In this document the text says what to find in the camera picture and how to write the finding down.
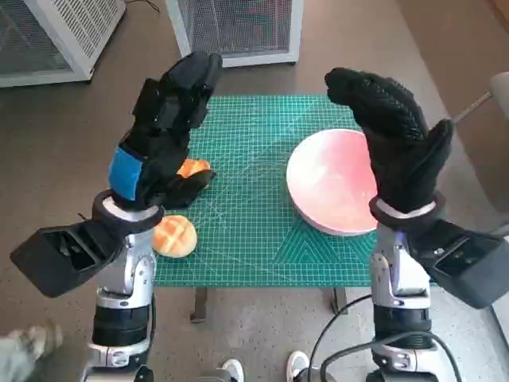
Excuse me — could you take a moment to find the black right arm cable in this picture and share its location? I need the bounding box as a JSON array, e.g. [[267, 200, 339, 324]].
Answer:
[[308, 294, 464, 382]]

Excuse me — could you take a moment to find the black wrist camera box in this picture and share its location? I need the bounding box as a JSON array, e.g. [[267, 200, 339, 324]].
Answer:
[[10, 220, 132, 298], [409, 220, 509, 310]]

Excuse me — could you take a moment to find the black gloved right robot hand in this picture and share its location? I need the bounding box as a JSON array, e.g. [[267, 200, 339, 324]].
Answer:
[[324, 67, 455, 214]]

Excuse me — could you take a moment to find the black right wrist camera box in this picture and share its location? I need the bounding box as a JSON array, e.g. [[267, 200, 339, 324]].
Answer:
[[409, 220, 509, 310]]

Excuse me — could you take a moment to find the white furniture panel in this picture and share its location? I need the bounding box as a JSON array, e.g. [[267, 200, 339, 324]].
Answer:
[[492, 298, 509, 347]]

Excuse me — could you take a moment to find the round toy bread bun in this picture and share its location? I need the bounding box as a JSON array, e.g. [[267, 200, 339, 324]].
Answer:
[[153, 215, 198, 259]]

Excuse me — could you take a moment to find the oblong braided toy bread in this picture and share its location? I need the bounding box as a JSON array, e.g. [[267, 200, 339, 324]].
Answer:
[[177, 158, 211, 178]]

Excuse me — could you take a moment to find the grey robot waist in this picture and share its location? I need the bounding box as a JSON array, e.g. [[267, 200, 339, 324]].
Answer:
[[196, 368, 234, 382]]

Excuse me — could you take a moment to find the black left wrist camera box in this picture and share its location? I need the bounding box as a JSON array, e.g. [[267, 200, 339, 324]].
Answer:
[[10, 220, 132, 298]]

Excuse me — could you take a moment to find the white mesh cage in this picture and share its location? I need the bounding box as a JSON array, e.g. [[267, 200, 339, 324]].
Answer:
[[0, 0, 125, 88], [165, 0, 304, 68]]

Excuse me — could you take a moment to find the black table leg foot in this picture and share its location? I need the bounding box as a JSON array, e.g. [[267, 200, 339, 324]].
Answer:
[[189, 286, 208, 324], [330, 286, 349, 315]]

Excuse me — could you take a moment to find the pink bowl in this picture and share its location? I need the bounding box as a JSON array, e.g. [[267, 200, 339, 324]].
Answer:
[[286, 129, 379, 236]]

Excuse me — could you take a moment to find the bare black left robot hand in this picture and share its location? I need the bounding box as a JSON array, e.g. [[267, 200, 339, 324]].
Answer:
[[107, 50, 224, 211]]

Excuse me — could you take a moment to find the green cutting mat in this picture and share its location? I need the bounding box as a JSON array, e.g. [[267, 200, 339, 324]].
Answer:
[[153, 94, 379, 287]]

